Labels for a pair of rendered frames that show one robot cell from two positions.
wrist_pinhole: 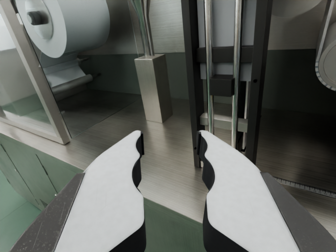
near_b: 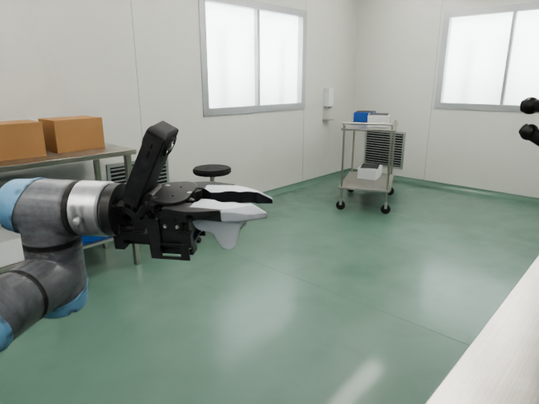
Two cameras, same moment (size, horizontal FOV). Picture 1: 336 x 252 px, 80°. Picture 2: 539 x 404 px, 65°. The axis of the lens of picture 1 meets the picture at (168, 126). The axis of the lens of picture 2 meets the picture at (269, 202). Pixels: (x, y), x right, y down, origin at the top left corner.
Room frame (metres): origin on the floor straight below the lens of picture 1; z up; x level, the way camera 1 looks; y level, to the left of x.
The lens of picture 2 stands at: (0.18, -0.51, 1.38)
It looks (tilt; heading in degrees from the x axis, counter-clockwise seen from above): 16 degrees down; 96
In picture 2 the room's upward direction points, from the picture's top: straight up
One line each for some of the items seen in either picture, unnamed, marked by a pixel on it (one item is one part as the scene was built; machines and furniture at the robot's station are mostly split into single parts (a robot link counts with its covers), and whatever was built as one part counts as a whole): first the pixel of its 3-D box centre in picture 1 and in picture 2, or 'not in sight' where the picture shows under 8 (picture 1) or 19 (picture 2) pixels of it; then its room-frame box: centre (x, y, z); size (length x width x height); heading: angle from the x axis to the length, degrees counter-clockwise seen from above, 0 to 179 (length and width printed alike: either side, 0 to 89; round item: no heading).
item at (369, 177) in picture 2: not in sight; (369, 159); (0.79, 4.35, 0.51); 0.91 x 0.58 x 1.02; 78
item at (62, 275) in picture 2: not in sight; (50, 278); (-0.19, 0.00, 1.12); 0.11 x 0.08 x 0.11; 87
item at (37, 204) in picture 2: not in sight; (46, 208); (-0.19, 0.02, 1.21); 0.11 x 0.08 x 0.09; 177
